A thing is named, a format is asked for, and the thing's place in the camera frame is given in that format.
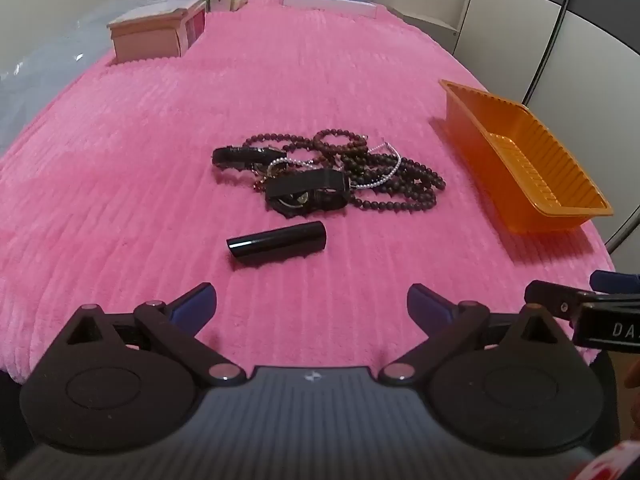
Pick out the orange plastic tray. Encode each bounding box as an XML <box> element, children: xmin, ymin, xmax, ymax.
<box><xmin>438</xmin><ymin>78</ymin><xmax>615</xmax><ymax>235</ymax></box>

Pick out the pink ribbed blanket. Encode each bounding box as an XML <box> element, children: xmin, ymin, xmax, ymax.
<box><xmin>0</xmin><ymin>0</ymin><xmax>619</xmax><ymax>387</ymax></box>

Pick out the long white box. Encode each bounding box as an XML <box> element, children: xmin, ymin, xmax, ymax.
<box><xmin>282</xmin><ymin>0</ymin><xmax>377</xmax><ymax>20</ymax></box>

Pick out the long dark bead necklace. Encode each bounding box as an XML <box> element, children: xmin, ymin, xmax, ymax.
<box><xmin>243</xmin><ymin>132</ymin><xmax>447</xmax><ymax>214</ymax></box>

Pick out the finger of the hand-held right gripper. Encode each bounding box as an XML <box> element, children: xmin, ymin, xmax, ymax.
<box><xmin>589</xmin><ymin>269</ymin><xmax>640</xmax><ymax>294</ymax></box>
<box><xmin>524</xmin><ymin>280</ymin><xmax>594</xmax><ymax>324</ymax></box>

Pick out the white and grey wardrobe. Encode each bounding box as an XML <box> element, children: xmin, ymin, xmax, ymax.
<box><xmin>451</xmin><ymin>0</ymin><xmax>640</xmax><ymax>261</ymax></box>

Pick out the person's right hand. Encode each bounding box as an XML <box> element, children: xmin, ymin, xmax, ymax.
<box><xmin>624</xmin><ymin>360</ymin><xmax>640</xmax><ymax>428</ymax></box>

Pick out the white pearl necklace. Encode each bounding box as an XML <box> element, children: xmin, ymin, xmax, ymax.
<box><xmin>266</xmin><ymin>142</ymin><xmax>403</xmax><ymax>191</ymax></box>

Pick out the beige nightstand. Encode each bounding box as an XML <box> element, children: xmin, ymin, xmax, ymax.
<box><xmin>394</xmin><ymin>2</ymin><xmax>461</xmax><ymax>56</ymax></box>

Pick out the red and white clothing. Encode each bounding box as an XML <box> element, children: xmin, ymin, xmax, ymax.
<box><xmin>569</xmin><ymin>439</ymin><xmax>640</xmax><ymax>480</ymax></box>

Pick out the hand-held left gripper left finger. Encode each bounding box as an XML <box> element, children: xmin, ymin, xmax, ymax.
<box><xmin>52</xmin><ymin>282</ymin><xmax>248</xmax><ymax>387</ymax></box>

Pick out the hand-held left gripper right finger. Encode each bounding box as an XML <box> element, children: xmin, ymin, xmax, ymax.
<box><xmin>377</xmin><ymin>283</ymin><xmax>576</xmax><ymax>387</ymax></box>

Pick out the black glossy tube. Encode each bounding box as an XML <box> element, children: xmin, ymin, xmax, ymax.
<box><xmin>225</xmin><ymin>220</ymin><xmax>328</xmax><ymax>267</ymax></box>

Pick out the clear plastic sheet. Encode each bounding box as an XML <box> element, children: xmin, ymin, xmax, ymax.
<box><xmin>0</xmin><ymin>0</ymin><xmax>132</xmax><ymax>157</ymax></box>

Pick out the black woven strap watch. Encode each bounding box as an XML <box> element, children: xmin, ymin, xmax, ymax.
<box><xmin>263</xmin><ymin>168</ymin><xmax>350</xmax><ymax>220</ymax></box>

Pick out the black leather strap watch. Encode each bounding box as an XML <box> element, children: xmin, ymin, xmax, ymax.
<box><xmin>211</xmin><ymin>144</ymin><xmax>289</xmax><ymax>172</ymax></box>

